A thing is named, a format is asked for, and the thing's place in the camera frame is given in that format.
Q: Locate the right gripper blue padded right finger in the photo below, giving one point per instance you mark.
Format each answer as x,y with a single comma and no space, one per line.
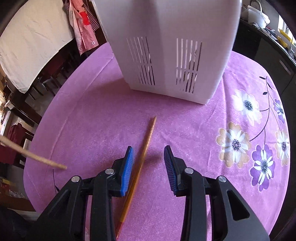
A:
175,168

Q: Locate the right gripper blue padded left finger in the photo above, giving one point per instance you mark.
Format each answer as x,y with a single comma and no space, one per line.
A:
126,170

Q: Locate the wooden chopstick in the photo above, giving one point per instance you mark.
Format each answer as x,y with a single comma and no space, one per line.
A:
28,154
135,178

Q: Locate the green lower kitchen cabinets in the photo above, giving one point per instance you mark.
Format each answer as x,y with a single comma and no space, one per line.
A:
256,45

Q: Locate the dark wooden chair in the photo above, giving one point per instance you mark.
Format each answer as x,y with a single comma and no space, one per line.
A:
48,74

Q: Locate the white plastic utensil holder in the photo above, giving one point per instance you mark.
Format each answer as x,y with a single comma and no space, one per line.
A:
174,48

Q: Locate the red checkered apron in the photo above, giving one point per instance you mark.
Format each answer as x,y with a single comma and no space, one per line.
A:
84,24

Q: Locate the yellow bowl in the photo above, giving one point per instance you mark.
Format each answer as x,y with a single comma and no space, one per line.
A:
284,39

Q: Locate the white hanging cloth sheet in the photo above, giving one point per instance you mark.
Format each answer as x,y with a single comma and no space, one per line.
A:
31,39

